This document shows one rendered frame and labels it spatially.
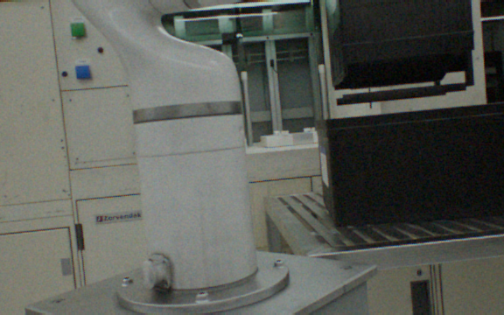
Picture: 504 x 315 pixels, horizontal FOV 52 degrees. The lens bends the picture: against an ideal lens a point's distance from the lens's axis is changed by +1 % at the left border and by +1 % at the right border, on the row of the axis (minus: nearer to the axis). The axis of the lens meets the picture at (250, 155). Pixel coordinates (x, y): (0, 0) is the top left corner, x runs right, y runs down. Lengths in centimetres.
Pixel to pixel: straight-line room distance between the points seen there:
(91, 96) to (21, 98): 16
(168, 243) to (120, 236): 78
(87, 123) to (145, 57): 79
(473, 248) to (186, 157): 41
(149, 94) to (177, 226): 14
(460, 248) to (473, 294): 75
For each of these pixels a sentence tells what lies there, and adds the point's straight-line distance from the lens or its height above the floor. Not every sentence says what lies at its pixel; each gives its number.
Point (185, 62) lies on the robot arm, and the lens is 52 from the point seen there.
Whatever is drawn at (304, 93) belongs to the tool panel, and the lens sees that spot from 220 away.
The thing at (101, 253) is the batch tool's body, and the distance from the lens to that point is 132.
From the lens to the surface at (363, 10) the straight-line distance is 87.
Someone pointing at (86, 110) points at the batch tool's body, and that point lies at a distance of 130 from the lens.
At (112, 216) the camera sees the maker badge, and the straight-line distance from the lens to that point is 130.
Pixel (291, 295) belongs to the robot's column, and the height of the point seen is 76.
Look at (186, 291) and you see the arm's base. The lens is 54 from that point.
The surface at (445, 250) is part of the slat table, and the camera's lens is 72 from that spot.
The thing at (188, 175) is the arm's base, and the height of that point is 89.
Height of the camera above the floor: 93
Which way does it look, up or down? 3 degrees down
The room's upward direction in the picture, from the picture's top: 5 degrees counter-clockwise
